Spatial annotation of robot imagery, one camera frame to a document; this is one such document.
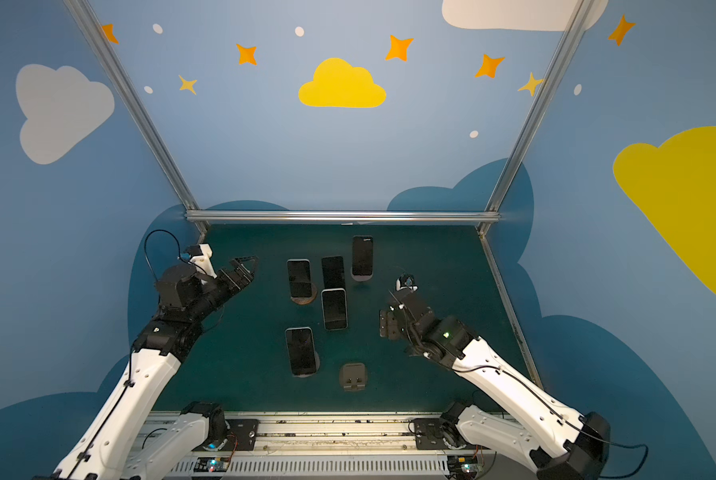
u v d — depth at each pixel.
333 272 1.07
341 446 0.74
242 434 0.74
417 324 0.54
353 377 0.79
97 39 0.72
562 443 0.39
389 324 0.67
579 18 0.70
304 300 1.00
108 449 0.39
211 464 0.71
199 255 0.65
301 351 0.86
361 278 1.05
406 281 0.67
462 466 0.71
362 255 1.01
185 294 0.54
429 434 0.75
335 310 1.04
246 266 0.65
